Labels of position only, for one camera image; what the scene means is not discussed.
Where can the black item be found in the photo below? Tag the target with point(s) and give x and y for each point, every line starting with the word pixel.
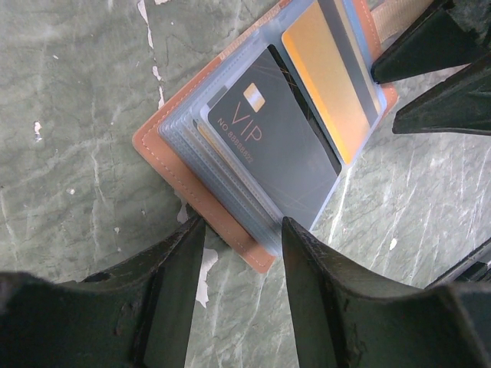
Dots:
pixel 259 116

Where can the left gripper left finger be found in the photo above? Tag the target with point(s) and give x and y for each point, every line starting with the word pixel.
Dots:
pixel 137 313

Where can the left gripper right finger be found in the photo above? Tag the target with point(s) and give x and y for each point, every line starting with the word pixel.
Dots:
pixel 345 315

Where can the gold magnetic stripe card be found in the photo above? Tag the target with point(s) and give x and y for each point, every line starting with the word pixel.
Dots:
pixel 327 57

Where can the brown leather card holder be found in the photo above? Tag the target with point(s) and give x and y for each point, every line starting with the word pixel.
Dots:
pixel 177 146

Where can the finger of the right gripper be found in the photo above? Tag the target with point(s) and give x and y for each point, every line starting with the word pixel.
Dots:
pixel 460 104
pixel 447 34

